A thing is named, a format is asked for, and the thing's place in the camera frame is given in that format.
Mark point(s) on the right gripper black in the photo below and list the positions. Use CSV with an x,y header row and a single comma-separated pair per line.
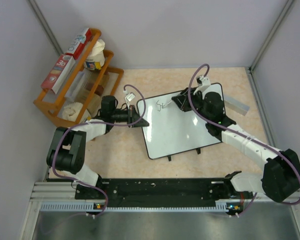
x,y
183,102

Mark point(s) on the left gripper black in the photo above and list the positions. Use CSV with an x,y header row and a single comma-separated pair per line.
x,y
132,115

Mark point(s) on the white whiteboard black frame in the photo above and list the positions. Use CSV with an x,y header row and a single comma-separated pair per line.
x,y
171,131

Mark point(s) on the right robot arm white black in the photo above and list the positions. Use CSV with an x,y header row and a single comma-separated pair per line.
x,y
280,176

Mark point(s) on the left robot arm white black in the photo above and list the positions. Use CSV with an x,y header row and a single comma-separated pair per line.
x,y
67,150

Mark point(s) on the grey whiteboard eraser block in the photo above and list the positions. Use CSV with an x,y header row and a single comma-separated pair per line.
x,y
236,105

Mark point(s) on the orange wooden rack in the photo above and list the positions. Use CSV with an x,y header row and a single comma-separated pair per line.
x,y
52,105

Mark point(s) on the clear box of brown items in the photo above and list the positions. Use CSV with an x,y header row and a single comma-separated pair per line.
x,y
82,86

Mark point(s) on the red white wrap box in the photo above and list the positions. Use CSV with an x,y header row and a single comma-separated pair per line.
x,y
58,74

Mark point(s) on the red white foil box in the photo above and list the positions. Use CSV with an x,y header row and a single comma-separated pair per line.
x,y
79,42

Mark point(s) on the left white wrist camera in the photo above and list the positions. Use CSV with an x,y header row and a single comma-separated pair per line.
x,y
129,96

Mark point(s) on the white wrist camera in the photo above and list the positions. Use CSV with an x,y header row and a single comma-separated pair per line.
x,y
129,96
203,82

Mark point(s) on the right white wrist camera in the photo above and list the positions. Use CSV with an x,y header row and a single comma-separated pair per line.
x,y
203,82

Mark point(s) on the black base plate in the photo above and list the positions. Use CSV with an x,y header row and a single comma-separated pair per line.
x,y
160,192

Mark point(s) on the grey slotted cable duct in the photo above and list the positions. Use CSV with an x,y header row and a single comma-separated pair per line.
x,y
50,206

